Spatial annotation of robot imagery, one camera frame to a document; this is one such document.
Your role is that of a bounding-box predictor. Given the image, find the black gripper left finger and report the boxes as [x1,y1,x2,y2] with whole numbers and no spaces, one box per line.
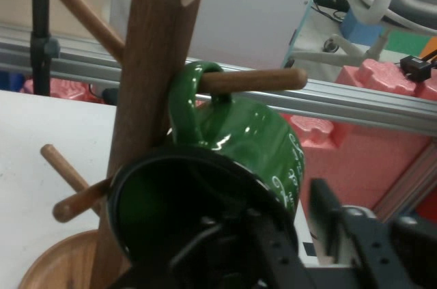
[170,206,319,289]

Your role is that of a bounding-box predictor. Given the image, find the black tripod stand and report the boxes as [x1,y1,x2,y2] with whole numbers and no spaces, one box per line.
[29,0,61,97]

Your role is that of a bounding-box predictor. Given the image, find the black power adapter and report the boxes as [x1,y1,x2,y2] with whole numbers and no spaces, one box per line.
[399,55,432,82]

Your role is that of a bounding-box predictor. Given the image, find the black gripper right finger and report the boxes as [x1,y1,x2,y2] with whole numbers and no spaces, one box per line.
[308,177,437,289]

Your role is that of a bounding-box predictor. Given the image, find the aluminium profile rail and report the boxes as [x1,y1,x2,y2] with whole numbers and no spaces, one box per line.
[0,24,437,136]

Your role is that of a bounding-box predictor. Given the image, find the blue box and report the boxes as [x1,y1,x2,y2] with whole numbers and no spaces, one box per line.
[341,8,385,42]

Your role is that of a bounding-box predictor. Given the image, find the green enamel mug white lettering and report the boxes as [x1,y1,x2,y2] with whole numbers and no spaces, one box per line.
[105,60,310,269]

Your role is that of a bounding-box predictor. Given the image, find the pink foam packaging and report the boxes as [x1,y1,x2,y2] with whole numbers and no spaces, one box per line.
[283,58,437,215]
[20,77,103,102]

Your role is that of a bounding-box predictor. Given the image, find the wooden mug tree stand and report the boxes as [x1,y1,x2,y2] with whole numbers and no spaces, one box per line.
[18,0,308,289]

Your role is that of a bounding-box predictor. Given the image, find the grey metal panel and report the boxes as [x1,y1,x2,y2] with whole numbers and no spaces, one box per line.
[111,0,330,68]

